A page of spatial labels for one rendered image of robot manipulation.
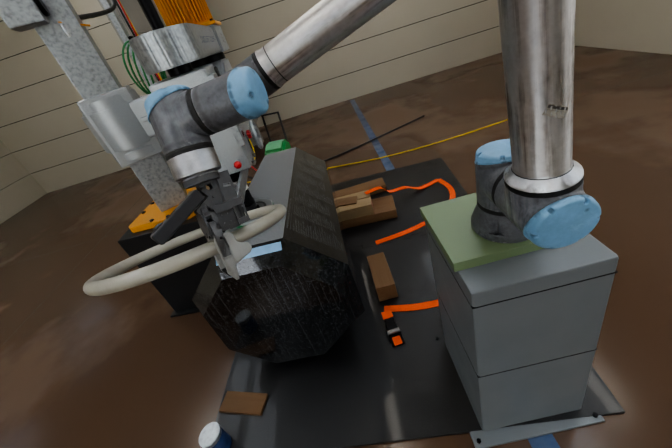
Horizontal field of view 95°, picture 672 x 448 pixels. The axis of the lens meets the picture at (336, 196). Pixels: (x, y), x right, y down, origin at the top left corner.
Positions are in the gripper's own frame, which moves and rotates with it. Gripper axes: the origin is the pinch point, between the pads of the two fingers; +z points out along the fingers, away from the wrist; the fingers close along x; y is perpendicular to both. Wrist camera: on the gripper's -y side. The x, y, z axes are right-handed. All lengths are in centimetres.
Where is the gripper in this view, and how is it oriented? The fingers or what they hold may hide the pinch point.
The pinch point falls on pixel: (228, 273)
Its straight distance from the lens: 67.8
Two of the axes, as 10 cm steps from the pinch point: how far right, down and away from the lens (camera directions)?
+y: 7.6, -3.4, 5.5
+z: 3.4, 9.3, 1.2
